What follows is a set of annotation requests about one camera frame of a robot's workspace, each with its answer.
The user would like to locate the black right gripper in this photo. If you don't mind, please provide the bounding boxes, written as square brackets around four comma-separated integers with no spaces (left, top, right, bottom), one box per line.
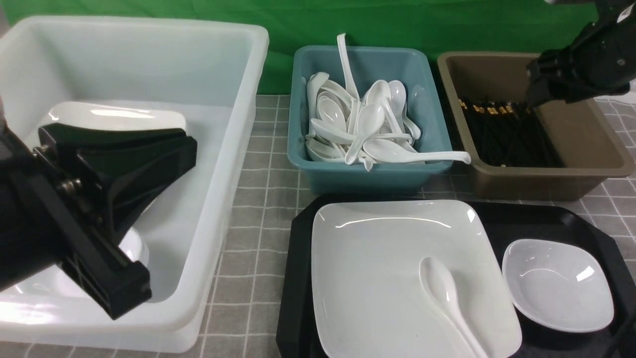
[526,0,636,108]

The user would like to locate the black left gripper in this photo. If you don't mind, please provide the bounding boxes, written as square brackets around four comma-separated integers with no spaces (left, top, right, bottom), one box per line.
[0,123,198,320]

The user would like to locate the white soup spoon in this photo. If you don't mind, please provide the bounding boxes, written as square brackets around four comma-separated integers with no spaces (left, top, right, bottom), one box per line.
[419,257,488,358]

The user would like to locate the white square rice plate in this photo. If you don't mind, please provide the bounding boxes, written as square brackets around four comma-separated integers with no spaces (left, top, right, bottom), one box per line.
[311,200,522,358]

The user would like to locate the brown plastic bin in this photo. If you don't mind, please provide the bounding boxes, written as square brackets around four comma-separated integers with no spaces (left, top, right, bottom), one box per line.
[437,51,635,201]

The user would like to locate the pile of black chopsticks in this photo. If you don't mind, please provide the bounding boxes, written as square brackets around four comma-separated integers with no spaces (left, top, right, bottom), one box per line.
[458,97,565,168]

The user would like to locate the green backdrop cloth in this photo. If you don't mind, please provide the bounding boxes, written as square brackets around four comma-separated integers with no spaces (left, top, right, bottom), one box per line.
[1,0,597,94]

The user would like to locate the large translucent white bin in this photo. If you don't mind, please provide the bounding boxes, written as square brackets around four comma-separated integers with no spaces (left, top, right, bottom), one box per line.
[1,16,269,354]

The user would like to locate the grey checked tablecloth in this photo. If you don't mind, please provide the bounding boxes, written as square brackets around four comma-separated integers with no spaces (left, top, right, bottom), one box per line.
[1,95,636,358]

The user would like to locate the white spoon front of bin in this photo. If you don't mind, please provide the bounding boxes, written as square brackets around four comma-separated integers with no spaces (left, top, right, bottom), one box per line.
[363,139,472,165]

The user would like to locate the white spoon centre of pile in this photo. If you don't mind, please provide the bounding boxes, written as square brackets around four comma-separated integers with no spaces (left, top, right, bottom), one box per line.
[344,101,385,165]

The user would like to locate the teal plastic bin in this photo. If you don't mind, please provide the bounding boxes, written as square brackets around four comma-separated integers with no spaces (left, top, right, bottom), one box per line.
[288,45,452,194]

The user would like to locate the white spoon long handle upright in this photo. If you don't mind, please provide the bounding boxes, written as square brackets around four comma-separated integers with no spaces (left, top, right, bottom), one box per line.
[336,33,360,100]

